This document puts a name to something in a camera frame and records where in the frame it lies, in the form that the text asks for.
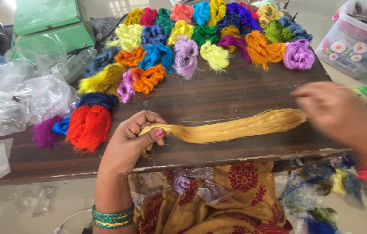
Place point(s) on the person's left hand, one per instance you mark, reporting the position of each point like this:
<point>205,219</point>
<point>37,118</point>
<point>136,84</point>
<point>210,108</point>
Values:
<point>123,146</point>

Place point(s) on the person's right hand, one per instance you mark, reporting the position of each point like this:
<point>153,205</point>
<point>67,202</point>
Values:
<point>342,113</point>

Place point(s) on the person's right fingers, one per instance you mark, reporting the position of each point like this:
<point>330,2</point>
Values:
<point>310,94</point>

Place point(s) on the long yellow thread bundle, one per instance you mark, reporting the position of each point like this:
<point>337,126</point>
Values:
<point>229,128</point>

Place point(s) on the clear flowered storage box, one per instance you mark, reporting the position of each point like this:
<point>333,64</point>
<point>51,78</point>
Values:
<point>355,42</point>

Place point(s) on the heap of bagged threads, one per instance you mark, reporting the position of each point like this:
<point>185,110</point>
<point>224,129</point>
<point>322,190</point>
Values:
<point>316,198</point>

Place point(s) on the yellow red patterned garment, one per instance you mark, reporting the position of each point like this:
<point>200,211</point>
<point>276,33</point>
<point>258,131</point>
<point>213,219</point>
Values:
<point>245,201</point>

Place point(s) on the heap of coloured thread bundles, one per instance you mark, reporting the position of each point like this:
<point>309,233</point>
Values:
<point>186,48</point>

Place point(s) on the small clear plastic bag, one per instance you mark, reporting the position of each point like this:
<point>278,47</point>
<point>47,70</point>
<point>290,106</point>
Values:
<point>214,193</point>

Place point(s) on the clear bag with purple thread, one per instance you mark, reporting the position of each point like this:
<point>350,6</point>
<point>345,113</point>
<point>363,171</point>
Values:
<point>178,182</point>

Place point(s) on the black cloth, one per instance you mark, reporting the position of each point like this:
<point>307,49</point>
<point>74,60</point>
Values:
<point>107,29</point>

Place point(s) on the green metal machine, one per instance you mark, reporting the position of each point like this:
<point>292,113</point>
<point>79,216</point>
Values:
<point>52,26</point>

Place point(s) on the heap of clear plastic bags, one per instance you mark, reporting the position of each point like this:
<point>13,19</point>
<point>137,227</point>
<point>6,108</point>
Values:
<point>24,94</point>

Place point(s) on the clear plastic wrappers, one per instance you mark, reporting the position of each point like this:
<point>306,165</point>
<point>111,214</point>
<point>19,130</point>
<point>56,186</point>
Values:
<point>35,201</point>

